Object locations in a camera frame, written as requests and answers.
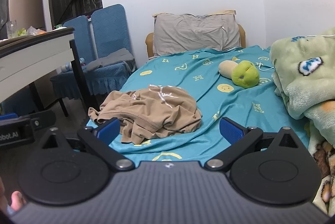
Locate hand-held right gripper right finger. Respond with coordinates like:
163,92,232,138
205,117,300,171

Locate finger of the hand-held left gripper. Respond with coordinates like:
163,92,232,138
19,109,57,142

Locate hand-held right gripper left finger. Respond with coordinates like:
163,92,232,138
39,118,134,171

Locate tan pants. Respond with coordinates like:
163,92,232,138
88,84,202,146

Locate small blue white plush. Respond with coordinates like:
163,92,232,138
61,58,85,73

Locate teal printed bed sheet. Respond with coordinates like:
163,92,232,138
86,45,311,162

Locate white table with black legs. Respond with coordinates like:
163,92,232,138
0,27,100,120

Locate grey cloth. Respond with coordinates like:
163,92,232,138
85,48,135,71

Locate light green plush toy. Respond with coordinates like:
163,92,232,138
269,26,335,216

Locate clear plastic bag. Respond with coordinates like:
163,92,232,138
26,26,46,36

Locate blue covered chair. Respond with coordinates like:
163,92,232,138
50,4,137,117
61,15,98,63

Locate clear glass cup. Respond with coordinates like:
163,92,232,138
6,20,17,38

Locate grey pillow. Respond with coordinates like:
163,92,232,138
152,13,241,57

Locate brown refrigerator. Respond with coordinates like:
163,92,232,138
6,0,45,36

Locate pale yellow pillow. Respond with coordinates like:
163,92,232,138
152,10,237,18

